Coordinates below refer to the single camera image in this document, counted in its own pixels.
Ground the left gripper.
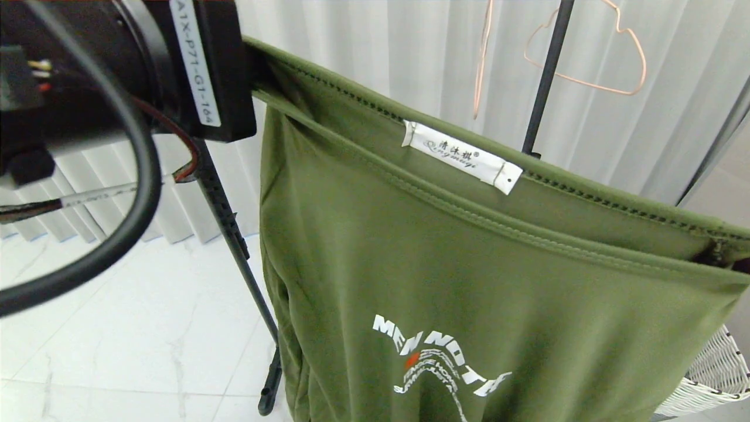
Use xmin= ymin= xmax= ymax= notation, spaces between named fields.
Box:
xmin=0 ymin=0 xmax=257 ymax=144

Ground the green printed shirt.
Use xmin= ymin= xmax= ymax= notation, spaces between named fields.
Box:
xmin=243 ymin=35 xmax=750 ymax=422

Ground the pink clothes hanger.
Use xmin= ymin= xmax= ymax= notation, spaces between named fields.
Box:
xmin=472 ymin=0 xmax=496 ymax=121
xmin=523 ymin=0 xmax=648 ymax=96

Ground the black clothes rack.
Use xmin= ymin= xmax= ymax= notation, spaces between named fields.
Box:
xmin=192 ymin=0 xmax=576 ymax=417

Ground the white laundry basket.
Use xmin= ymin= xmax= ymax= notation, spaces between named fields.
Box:
xmin=650 ymin=325 xmax=750 ymax=420

